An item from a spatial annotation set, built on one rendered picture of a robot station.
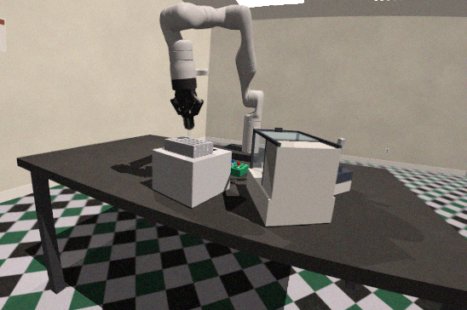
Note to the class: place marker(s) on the green tube rack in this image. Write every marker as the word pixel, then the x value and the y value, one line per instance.
pixel 239 172

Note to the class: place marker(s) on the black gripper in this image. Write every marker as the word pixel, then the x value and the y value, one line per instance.
pixel 184 100

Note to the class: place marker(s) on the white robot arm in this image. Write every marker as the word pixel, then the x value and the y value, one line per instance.
pixel 183 16

